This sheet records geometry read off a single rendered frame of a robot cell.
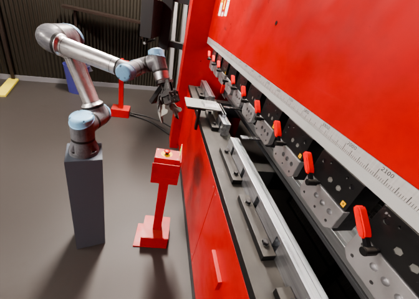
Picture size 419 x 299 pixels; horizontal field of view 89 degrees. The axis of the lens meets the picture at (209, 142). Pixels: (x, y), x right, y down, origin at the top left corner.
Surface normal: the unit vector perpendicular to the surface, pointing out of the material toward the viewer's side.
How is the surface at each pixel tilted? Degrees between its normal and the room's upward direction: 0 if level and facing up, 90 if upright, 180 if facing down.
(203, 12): 90
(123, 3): 90
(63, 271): 0
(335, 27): 90
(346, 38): 90
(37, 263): 0
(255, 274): 0
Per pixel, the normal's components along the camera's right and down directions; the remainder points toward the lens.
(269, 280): 0.22, -0.84
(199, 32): 0.18, 0.54
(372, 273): -0.96, -0.10
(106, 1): 0.40, 0.54
